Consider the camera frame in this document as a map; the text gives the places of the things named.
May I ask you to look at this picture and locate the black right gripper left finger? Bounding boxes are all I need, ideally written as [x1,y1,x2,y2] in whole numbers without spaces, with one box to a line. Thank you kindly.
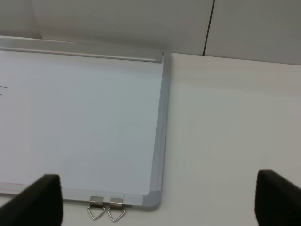
[0,174,63,226]

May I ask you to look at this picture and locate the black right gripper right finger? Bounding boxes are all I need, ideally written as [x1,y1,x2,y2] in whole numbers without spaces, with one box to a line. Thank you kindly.
[254,170,301,226]

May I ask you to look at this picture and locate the aluminium framed whiteboard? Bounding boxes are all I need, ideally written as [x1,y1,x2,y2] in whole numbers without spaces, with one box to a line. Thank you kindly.
[0,36,171,211]

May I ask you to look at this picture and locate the left metal hanging clip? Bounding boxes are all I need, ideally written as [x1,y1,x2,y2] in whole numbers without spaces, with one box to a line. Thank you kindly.
[87,196,106,221]

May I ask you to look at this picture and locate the metal hanging clip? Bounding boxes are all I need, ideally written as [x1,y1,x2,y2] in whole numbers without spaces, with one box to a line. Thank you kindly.
[87,196,106,221]
[107,197,126,223]

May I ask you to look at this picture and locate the right metal hanging clip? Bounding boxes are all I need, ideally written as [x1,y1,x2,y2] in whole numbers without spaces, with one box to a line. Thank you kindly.
[107,197,126,223]

